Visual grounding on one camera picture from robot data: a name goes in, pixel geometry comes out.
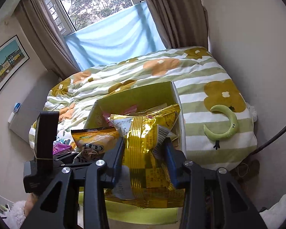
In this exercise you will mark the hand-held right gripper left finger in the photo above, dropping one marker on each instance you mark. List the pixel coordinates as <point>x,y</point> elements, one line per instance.
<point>116,162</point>

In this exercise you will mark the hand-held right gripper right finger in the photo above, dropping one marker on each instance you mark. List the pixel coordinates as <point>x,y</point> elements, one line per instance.
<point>169,164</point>

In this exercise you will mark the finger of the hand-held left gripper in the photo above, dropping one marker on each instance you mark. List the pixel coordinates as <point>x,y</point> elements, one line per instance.
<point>65,159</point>

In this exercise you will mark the golden yellow snack packet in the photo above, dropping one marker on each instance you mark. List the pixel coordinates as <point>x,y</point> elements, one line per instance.
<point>143,148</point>

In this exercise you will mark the yellow-green cardboard box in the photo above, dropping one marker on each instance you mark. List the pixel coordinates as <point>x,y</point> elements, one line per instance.
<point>135,97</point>

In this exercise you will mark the person's left forearm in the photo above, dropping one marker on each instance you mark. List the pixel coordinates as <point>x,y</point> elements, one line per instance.
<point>17,213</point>

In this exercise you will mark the purple snack packet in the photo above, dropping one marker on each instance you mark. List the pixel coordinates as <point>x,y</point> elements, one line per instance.
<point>60,149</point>

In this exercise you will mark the orange brown snack packet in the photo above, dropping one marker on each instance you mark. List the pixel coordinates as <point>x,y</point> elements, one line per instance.
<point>95,138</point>

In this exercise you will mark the pink snack packet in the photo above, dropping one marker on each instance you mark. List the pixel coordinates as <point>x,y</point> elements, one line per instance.
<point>127,109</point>

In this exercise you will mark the green crescent plush toy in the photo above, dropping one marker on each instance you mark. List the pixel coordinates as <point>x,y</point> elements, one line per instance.
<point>232,124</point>

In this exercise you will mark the floral striped blanket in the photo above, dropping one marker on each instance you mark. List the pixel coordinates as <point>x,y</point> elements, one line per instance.
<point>200,76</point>

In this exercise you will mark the brown curtain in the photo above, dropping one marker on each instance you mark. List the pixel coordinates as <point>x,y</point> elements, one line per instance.
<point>176,14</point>
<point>45,35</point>

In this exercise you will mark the light blue window cloth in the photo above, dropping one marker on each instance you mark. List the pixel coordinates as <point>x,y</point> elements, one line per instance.
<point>114,35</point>

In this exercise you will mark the white cloth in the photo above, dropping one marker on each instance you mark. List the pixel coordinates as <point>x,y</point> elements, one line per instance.
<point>280,210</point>

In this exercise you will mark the window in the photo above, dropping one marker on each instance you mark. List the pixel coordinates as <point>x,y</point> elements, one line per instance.
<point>95,0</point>

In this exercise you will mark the small blue wall item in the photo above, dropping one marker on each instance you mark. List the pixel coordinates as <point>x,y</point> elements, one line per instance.
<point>17,107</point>

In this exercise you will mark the framed wall poster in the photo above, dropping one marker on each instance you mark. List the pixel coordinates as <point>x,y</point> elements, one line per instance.
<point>6,62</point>

